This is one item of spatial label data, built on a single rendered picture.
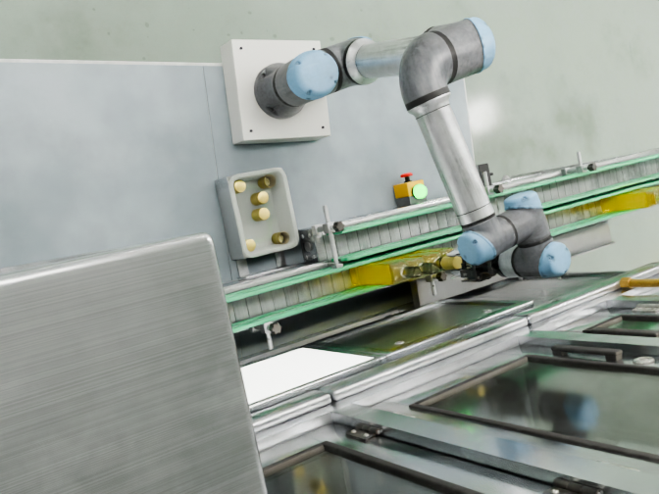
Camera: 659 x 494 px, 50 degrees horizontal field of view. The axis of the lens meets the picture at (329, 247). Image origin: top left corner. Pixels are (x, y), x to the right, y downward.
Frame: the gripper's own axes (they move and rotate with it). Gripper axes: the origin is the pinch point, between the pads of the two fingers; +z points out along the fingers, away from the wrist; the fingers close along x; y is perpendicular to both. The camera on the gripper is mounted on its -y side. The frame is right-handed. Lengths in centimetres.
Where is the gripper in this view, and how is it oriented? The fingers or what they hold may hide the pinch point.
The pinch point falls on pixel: (455, 262)
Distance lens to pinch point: 185.3
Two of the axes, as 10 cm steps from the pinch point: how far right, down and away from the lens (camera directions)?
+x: 2.0, 9.8, 0.7
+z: -5.4, 0.5, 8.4
